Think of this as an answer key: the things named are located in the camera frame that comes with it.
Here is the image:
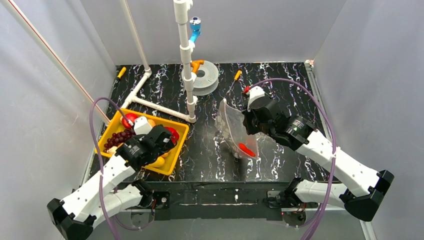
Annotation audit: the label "red toy bell pepper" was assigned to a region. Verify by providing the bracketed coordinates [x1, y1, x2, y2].
[165, 126, 180, 145]

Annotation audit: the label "clear polka dot zip bag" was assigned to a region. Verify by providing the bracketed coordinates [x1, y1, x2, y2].
[215, 98, 259, 159]

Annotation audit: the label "orange toy carrot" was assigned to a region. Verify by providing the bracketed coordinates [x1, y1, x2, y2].
[238, 143, 256, 157]

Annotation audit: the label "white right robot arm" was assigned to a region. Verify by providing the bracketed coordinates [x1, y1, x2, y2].
[242, 96, 394, 222]

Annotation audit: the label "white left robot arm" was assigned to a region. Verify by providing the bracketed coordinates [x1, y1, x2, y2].
[47, 125, 180, 240]

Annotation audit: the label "yellow toy mango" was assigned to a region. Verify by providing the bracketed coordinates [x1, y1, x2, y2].
[148, 156, 165, 168]

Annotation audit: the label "yellow toy bell pepper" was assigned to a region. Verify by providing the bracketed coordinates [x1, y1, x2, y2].
[160, 151, 170, 159]

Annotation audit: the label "purple toy grapes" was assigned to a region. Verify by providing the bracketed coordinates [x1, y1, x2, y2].
[103, 129, 135, 153]

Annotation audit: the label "toy peach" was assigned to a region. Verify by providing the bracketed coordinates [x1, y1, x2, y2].
[147, 119, 156, 127]

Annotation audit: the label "white toy garlic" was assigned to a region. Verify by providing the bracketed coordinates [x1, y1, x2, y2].
[106, 146, 118, 155]

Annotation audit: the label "yellow plastic tray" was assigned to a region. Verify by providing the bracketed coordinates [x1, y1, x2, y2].
[98, 108, 189, 176]

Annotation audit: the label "red toy apple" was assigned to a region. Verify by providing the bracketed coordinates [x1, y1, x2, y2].
[121, 113, 138, 130]

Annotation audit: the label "yellow screwdriver right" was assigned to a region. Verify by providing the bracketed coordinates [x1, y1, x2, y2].
[228, 70, 242, 93]

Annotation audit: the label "grey filament spool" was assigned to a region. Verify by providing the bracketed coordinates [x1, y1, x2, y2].
[192, 60, 219, 96]

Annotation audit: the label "white pvc pipe stand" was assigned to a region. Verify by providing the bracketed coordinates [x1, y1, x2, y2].
[120, 0, 197, 123]

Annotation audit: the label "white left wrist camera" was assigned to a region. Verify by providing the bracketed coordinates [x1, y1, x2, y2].
[133, 116, 153, 135]

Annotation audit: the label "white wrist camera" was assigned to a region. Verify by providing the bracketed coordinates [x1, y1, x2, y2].
[133, 116, 153, 135]
[247, 86, 265, 112]

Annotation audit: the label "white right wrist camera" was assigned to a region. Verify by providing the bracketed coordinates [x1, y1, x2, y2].
[247, 86, 265, 112]

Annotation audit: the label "aluminium frame rail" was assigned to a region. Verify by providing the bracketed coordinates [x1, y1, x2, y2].
[61, 61, 379, 240]

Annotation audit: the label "orange clamp handle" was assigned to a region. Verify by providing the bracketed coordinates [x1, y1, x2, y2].
[190, 59, 205, 74]

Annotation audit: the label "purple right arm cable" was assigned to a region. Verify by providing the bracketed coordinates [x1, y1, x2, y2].
[243, 78, 337, 240]

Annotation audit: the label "blue overhead camera mount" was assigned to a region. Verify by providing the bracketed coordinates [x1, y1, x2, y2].
[189, 16, 202, 43]

